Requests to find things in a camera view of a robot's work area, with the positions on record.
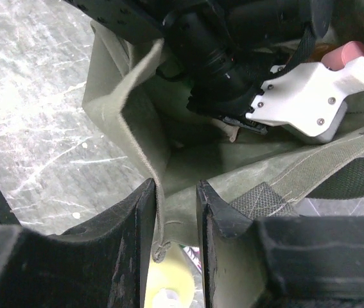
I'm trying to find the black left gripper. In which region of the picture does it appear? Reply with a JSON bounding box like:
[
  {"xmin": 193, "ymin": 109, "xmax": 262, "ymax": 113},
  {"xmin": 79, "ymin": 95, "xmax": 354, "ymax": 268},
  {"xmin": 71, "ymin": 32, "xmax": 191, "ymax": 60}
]
[{"xmin": 162, "ymin": 0, "xmax": 285, "ymax": 116}]

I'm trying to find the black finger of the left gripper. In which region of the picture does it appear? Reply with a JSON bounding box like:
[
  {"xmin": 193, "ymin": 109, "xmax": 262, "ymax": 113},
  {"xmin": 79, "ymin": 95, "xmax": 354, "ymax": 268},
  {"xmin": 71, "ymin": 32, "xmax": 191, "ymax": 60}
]
[{"xmin": 66, "ymin": 0, "xmax": 164, "ymax": 44}]

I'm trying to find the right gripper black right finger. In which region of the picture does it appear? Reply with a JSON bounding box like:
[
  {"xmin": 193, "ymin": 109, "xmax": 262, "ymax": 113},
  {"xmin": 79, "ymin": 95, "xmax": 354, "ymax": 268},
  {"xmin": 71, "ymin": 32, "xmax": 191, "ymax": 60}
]
[{"xmin": 196, "ymin": 181, "xmax": 364, "ymax": 307}]

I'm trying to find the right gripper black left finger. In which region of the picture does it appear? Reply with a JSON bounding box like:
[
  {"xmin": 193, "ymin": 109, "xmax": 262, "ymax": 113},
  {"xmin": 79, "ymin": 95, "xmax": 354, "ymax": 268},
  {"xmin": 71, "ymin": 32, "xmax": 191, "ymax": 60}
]
[{"xmin": 0, "ymin": 179, "xmax": 155, "ymax": 307}]

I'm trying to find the olive green canvas bag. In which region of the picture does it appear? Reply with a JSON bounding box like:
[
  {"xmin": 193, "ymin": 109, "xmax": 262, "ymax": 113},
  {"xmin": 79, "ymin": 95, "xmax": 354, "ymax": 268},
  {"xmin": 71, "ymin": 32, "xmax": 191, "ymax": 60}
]
[{"xmin": 62, "ymin": 19, "xmax": 364, "ymax": 262}]

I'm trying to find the orange bottle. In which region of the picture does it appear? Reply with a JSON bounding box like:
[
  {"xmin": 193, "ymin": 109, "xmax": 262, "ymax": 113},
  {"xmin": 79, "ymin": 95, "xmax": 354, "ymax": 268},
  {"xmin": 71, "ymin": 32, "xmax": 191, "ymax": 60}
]
[{"xmin": 308, "ymin": 41, "xmax": 364, "ymax": 71}]

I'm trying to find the yellow-green pump bottle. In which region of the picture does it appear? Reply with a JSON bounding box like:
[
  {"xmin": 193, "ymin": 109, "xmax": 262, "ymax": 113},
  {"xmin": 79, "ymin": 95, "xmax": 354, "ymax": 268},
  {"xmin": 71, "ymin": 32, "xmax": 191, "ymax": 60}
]
[{"xmin": 144, "ymin": 244, "xmax": 195, "ymax": 308}]

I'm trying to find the red and white marker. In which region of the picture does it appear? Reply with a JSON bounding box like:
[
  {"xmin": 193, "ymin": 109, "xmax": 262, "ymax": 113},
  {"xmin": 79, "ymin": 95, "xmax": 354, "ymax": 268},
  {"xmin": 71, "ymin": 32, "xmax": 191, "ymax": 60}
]
[{"xmin": 182, "ymin": 246, "xmax": 202, "ymax": 273}]

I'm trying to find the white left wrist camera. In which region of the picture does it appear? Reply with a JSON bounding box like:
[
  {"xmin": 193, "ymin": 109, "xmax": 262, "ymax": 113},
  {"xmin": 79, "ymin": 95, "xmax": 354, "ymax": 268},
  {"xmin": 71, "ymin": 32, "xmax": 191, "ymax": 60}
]
[{"xmin": 245, "ymin": 56, "xmax": 364, "ymax": 144}]

